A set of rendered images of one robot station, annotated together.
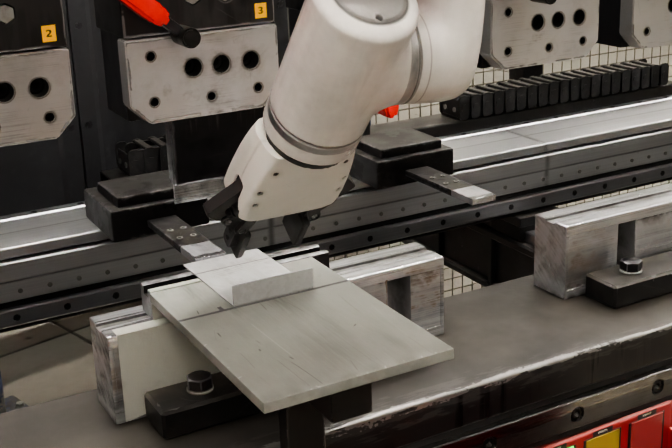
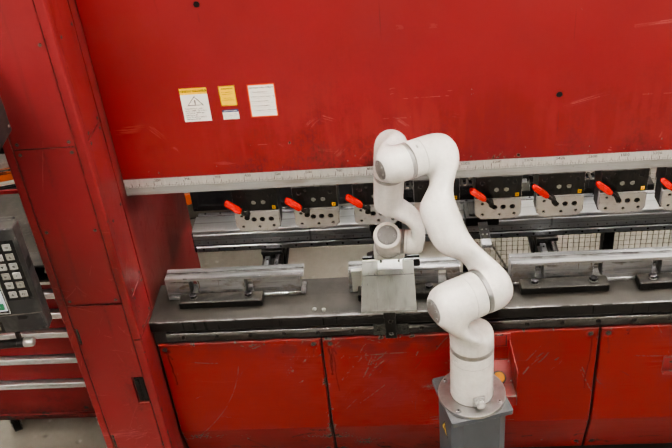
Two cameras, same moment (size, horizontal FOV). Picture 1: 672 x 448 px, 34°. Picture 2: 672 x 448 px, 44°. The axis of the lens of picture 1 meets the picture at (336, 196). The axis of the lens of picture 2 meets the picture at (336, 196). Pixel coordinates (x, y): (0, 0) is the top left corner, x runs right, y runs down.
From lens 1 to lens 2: 2.01 m
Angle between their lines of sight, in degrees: 34
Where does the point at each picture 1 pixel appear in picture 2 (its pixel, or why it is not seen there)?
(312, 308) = (396, 282)
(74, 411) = (343, 283)
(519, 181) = (537, 225)
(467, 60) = (416, 249)
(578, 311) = not seen: hidden behind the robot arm
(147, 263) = not seen: hidden behind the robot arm
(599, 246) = (526, 271)
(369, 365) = (392, 308)
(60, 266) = (356, 231)
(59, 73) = (335, 212)
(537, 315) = not seen: hidden behind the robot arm
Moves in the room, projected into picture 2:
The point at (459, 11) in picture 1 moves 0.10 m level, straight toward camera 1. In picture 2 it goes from (413, 239) to (395, 256)
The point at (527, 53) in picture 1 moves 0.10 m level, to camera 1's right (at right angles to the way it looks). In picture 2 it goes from (490, 215) to (519, 222)
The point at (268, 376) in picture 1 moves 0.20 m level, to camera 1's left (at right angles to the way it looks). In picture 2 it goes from (368, 303) to (316, 287)
